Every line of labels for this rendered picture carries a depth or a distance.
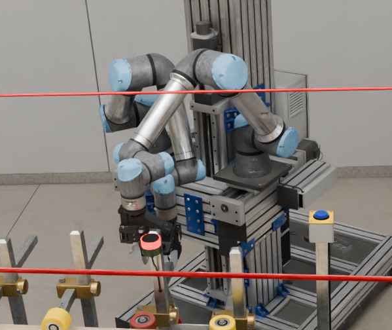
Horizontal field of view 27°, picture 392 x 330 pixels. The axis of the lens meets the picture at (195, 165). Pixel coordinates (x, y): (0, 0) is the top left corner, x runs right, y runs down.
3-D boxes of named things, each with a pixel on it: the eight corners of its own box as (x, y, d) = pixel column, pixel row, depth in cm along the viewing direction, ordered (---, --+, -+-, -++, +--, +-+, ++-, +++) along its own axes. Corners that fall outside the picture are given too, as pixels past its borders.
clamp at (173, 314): (139, 317, 268) (137, 304, 266) (179, 318, 265) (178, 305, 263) (135, 327, 263) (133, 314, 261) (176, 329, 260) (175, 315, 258)
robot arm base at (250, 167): (247, 158, 322) (245, 135, 318) (279, 165, 313) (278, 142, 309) (225, 173, 311) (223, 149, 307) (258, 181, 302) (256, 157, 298)
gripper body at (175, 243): (182, 238, 295) (180, 209, 290) (178, 251, 288) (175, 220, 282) (162, 238, 297) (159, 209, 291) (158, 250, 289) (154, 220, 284)
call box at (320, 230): (310, 233, 245) (309, 210, 242) (333, 233, 244) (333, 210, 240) (309, 245, 239) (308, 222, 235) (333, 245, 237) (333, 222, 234)
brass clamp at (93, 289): (63, 289, 269) (61, 275, 267) (102, 289, 266) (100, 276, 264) (57, 299, 263) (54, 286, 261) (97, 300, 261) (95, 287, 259)
